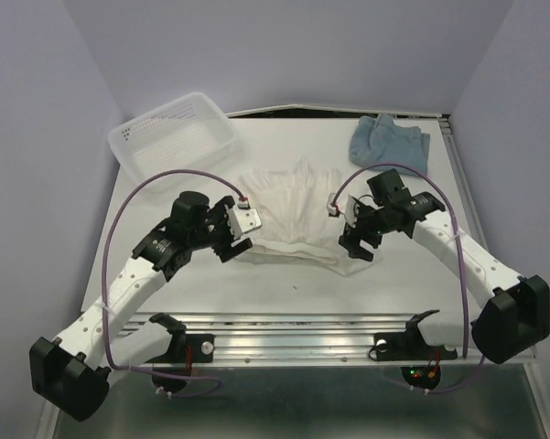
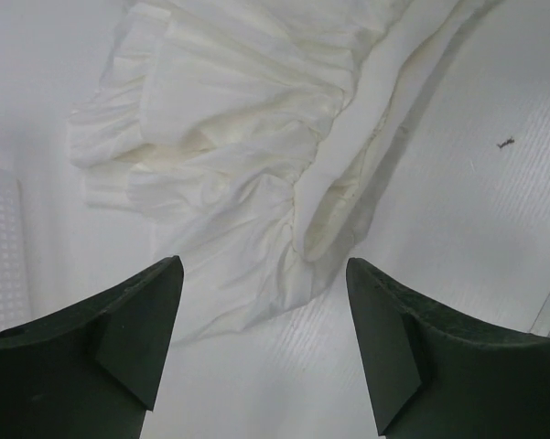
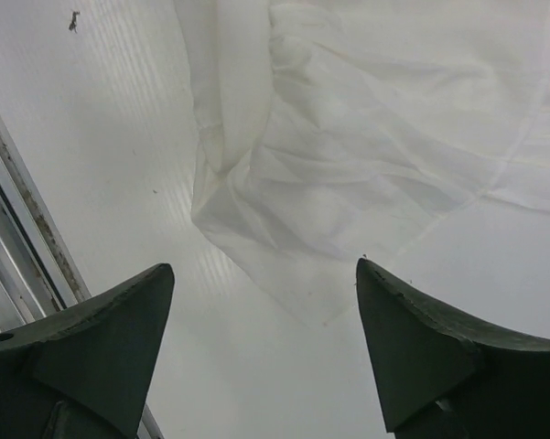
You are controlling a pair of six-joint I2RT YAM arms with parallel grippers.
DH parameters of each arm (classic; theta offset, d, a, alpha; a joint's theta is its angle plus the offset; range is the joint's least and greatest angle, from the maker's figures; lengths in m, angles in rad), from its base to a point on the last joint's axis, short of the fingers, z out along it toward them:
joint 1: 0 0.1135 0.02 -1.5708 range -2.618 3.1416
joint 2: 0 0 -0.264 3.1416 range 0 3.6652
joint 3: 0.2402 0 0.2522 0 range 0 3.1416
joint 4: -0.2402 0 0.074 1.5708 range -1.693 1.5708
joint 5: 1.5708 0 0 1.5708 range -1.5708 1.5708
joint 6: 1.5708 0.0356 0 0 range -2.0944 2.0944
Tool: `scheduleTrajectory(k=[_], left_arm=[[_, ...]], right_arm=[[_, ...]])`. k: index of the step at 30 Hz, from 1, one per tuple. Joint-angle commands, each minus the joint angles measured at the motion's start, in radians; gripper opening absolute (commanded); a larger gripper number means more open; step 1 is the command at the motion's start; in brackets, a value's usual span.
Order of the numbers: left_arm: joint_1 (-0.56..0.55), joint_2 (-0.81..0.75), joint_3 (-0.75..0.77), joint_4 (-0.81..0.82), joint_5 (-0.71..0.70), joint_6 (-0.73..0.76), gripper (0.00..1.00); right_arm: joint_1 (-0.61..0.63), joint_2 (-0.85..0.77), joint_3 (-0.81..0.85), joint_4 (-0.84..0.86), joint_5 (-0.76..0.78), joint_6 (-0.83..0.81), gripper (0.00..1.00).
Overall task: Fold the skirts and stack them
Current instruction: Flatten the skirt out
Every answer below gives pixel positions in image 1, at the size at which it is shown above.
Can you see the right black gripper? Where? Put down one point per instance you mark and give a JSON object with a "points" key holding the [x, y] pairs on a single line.
{"points": [[350, 239]]}

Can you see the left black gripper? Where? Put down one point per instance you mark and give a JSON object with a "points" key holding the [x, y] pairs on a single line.
{"points": [[220, 212]]}

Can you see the white skirt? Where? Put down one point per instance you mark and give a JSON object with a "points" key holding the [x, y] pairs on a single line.
{"points": [[297, 228]]}

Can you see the light blue denim skirt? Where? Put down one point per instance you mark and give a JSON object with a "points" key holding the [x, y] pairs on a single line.
{"points": [[380, 140]]}

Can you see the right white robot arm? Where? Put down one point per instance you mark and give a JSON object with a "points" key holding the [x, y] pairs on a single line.
{"points": [[503, 312]]}

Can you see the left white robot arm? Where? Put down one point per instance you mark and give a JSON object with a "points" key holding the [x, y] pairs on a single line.
{"points": [[76, 369]]}

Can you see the white plastic basket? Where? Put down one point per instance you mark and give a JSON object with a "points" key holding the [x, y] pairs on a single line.
{"points": [[189, 132]]}

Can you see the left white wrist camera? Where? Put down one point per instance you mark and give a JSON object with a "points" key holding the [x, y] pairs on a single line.
{"points": [[243, 219]]}

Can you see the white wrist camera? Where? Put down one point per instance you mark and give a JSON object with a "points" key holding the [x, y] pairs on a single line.
{"points": [[347, 207], [243, 219]]}

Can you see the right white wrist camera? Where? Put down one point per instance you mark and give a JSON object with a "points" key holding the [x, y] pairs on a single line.
{"points": [[347, 207]]}

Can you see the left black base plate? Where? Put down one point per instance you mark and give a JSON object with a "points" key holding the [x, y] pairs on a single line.
{"points": [[187, 352]]}

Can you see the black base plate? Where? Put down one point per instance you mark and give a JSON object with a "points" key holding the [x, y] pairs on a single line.
{"points": [[187, 352], [424, 373]]}

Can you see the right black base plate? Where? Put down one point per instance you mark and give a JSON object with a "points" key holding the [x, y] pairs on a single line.
{"points": [[424, 373]]}

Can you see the aluminium frame rail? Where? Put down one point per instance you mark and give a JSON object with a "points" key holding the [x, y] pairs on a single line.
{"points": [[281, 315]]}

